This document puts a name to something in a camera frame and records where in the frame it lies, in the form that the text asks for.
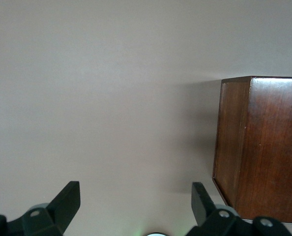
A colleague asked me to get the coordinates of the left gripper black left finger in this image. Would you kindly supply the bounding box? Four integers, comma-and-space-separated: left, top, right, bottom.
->
0, 181, 81, 236

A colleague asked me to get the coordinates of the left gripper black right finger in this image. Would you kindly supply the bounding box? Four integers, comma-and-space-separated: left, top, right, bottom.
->
186, 182, 292, 236

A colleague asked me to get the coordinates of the dark wooden cabinet box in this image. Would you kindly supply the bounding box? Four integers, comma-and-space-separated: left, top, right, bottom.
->
212, 75, 292, 225

